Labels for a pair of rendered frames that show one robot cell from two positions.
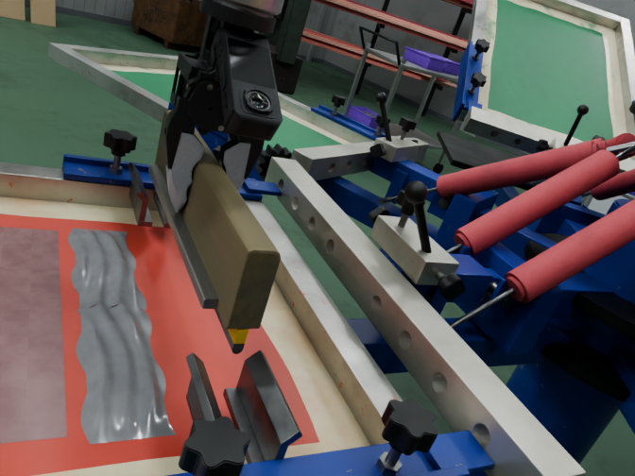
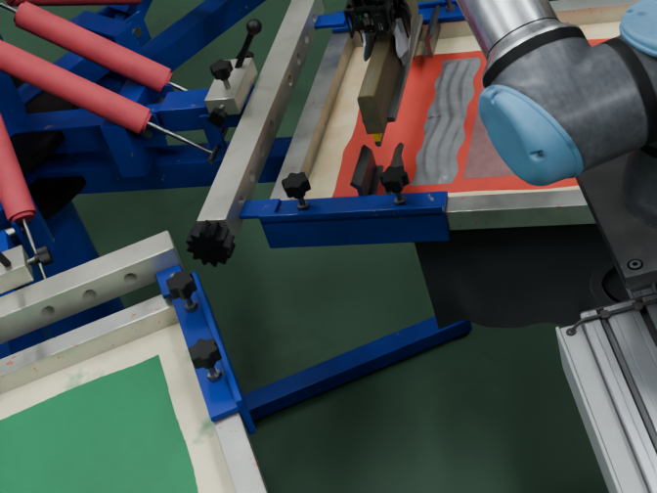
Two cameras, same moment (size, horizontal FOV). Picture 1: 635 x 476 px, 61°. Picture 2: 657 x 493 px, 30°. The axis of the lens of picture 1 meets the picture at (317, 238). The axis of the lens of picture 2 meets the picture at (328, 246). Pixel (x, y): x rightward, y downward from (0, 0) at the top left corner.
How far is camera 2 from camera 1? 2.38 m
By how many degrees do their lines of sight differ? 97
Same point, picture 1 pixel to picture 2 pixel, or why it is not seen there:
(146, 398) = (449, 68)
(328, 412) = (359, 69)
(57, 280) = (473, 135)
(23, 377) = not seen: hidden behind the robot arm
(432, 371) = (304, 41)
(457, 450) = (330, 19)
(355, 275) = (282, 97)
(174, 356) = (423, 93)
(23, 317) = not seen: hidden behind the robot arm
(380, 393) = (334, 53)
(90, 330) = (463, 100)
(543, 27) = not seen: outside the picture
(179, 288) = (396, 137)
